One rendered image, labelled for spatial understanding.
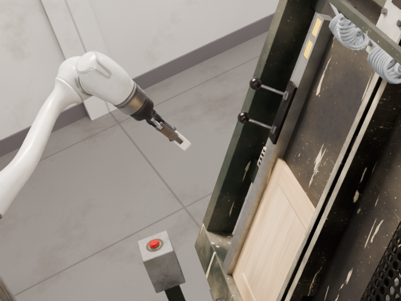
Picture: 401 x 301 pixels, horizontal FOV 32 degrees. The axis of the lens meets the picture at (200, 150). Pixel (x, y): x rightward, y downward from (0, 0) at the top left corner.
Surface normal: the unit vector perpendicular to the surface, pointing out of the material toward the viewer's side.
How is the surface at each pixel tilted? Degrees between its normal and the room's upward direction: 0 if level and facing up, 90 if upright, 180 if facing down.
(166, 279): 90
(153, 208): 0
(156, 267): 90
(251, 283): 59
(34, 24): 90
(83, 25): 90
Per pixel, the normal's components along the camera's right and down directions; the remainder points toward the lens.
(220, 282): -0.93, -0.11
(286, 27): 0.25, 0.53
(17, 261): -0.25, -0.78
